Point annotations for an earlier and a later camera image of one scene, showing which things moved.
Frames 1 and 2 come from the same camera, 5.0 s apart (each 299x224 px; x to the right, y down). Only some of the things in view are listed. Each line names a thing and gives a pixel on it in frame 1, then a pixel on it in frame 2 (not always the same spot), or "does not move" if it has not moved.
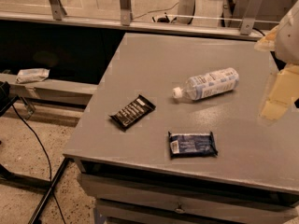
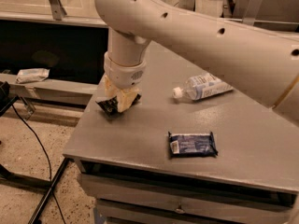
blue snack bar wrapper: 192,145 does not move
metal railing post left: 56,5 does not move
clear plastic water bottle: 208,84 does not move
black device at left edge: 6,99 does not move
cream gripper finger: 267,42 -> 110,91
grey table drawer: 125,201 does not move
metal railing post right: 249,19 does not move
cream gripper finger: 285,89 -> 124,99
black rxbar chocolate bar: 125,117 -> 110,105
